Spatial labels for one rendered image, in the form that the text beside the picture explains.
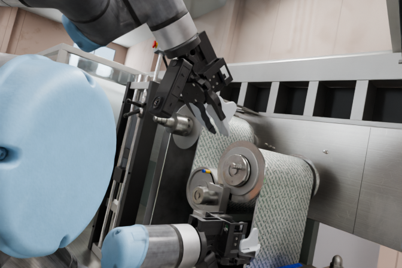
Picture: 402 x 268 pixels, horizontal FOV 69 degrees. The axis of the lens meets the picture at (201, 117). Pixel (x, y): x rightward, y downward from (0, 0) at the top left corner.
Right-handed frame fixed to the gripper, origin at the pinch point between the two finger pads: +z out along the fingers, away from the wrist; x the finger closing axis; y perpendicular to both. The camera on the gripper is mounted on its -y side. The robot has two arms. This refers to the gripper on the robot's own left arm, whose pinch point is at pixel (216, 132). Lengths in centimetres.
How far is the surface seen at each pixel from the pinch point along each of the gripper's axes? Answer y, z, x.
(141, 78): 23, 0, 70
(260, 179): 1.1, 13.9, -5.0
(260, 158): 4.7, 10.9, -3.8
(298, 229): 5.5, 37.7, -4.6
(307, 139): 32.3, 30.7, 4.7
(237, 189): -2.2, 16.0, 0.5
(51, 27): 297, -50, 1112
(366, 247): 142, 289, 68
